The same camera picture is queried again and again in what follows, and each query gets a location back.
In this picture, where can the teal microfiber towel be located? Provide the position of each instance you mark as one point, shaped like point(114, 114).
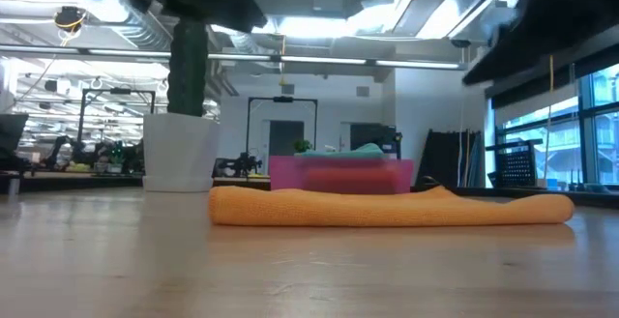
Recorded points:
point(358, 153)

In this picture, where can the orange microfiber towel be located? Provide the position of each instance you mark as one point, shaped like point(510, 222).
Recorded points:
point(387, 209)

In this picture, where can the green cactus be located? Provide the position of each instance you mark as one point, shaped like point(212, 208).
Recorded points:
point(187, 76)

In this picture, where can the long ceiling light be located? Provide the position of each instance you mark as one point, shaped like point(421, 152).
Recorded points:
point(314, 59)

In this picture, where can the white hexagonal plant pot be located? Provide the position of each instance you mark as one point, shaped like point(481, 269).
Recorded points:
point(181, 153)

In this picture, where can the dark door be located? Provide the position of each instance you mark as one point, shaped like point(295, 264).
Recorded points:
point(286, 136)

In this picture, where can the black standing panel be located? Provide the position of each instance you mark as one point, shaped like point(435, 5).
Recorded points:
point(445, 158)

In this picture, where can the small green plant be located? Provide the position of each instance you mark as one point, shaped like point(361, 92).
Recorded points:
point(303, 145)

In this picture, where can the red plastic bin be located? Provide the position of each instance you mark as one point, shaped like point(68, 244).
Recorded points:
point(285, 173)

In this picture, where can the dark monitor screen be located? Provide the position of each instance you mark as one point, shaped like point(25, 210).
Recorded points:
point(10, 139)

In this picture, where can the silver ribbed air duct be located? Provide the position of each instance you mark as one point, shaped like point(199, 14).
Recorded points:
point(135, 23)

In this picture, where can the dark dome camera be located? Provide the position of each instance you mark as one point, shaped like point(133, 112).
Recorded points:
point(461, 43)

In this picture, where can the silver rectangular air duct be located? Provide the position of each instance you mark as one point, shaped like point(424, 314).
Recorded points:
point(435, 4)

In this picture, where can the grey wall vent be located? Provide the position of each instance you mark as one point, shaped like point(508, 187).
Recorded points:
point(362, 91)
point(287, 89)

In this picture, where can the black gantry frame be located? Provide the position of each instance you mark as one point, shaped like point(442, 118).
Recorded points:
point(118, 91)
point(283, 99)

